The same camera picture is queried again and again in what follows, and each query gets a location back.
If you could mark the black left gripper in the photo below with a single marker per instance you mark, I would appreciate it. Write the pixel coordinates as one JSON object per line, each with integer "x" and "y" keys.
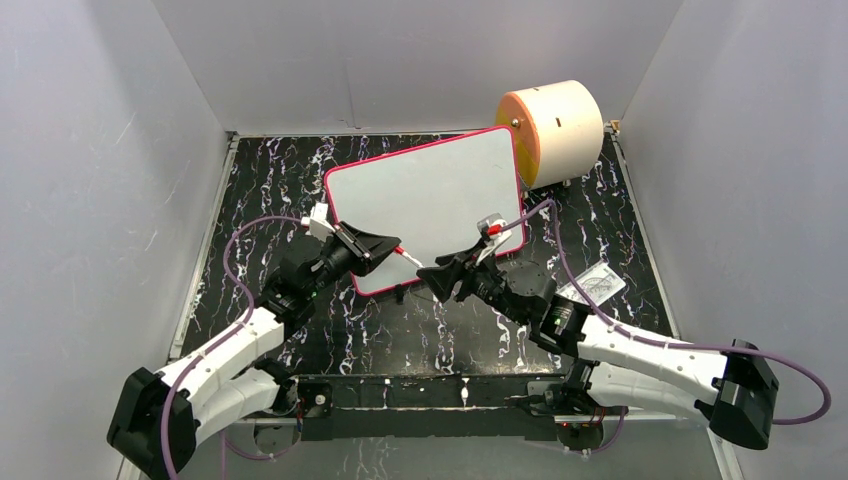
{"x": 367, "y": 251}

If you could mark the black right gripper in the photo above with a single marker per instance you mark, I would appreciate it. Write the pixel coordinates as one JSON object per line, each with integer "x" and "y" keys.
{"x": 466, "y": 268}

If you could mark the red whiteboard marker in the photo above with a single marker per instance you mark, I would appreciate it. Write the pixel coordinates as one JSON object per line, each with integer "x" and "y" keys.
{"x": 408, "y": 257}

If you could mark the pink-framed whiteboard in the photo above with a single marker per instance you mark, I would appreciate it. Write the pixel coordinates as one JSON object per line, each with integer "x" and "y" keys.
{"x": 432, "y": 196}

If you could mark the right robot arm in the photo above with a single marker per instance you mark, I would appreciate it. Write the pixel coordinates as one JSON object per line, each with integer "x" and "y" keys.
{"x": 732, "y": 390}

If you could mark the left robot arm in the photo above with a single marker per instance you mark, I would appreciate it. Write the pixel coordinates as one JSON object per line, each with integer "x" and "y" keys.
{"x": 283, "y": 307}

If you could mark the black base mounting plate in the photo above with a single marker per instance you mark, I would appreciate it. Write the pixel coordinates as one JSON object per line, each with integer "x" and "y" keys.
{"x": 530, "y": 406}

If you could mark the white printed card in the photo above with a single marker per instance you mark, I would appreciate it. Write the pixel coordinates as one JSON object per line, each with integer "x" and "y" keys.
{"x": 599, "y": 281}

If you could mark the white cylinder with orange face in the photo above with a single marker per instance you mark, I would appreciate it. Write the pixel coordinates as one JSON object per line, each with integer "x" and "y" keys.
{"x": 557, "y": 131}

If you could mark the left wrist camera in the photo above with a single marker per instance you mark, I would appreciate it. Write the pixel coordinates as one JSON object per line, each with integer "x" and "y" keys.
{"x": 317, "y": 222}

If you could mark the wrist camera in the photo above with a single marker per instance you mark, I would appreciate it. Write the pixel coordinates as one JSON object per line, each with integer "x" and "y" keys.
{"x": 317, "y": 222}
{"x": 493, "y": 235}

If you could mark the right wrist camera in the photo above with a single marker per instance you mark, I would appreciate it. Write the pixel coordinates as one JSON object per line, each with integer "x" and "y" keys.
{"x": 493, "y": 235}

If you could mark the aluminium frame rail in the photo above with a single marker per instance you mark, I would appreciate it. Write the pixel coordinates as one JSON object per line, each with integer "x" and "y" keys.
{"x": 662, "y": 414}

